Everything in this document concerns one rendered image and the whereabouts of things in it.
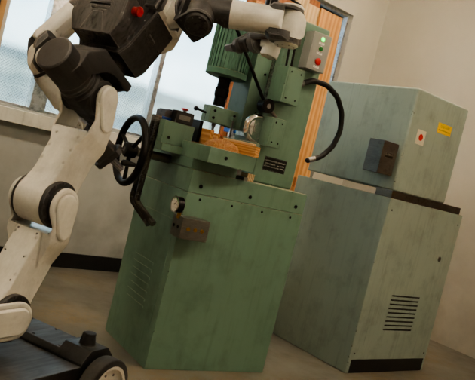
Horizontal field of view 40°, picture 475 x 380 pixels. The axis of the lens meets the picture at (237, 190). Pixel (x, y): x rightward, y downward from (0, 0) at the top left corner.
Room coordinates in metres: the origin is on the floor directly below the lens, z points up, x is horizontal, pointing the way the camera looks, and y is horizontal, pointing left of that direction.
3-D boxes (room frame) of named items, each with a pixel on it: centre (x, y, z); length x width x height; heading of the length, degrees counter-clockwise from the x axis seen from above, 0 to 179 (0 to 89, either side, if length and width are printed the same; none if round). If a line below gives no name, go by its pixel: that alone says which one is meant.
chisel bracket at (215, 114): (2.75, 0.15, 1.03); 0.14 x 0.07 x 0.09; 123
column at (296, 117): (2.91, -0.08, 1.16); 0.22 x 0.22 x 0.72; 33
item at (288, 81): (2.74, -0.10, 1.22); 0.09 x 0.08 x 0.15; 123
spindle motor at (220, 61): (2.75, 0.16, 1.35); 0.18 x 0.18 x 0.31
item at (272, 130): (2.71, -0.08, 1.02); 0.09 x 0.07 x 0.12; 33
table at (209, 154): (2.68, 0.25, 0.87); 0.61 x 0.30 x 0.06; 33
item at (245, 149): (2.67, 0.11, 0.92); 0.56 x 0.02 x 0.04; 33
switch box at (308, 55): (2.80, -0.18, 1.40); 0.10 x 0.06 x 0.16; 123
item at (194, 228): (2.45, 0.14, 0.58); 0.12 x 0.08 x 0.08; 123
